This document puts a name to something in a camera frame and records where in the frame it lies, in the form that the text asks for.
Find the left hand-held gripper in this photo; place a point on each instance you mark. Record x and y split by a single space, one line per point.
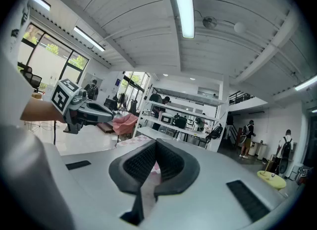
59 97

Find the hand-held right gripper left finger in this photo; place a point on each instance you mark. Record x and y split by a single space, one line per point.
133 164

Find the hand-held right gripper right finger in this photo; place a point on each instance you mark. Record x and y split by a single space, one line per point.
173 164

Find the pink white checkered cloth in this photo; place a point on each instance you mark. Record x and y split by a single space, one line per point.
135 141

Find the pink armchair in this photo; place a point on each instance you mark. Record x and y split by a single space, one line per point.
125 125

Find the white metal shelf rack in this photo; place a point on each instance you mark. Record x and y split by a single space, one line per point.
158 131

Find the dark green suitcase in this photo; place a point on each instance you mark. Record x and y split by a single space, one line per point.
180 122

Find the white case with dark window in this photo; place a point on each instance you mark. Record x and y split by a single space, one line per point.
167 119

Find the large black-framed window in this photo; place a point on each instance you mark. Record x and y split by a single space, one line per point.
49 60
135 85

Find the black backpack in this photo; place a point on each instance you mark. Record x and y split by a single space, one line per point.
214 132

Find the dark duffel bag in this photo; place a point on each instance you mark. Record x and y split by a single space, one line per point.
155 97

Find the black office chair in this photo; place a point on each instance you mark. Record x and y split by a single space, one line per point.
34 79

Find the person's white T-shirt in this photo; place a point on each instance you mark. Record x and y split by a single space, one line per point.
12 95

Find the black mezzanine railing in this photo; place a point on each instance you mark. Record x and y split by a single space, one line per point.
241 97

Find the long ceiling tube light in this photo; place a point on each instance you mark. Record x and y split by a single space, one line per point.
183 6

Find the white globe lamp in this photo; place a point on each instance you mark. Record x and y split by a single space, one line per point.
240 27

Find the blue wall poster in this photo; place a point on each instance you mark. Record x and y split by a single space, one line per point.
118 82

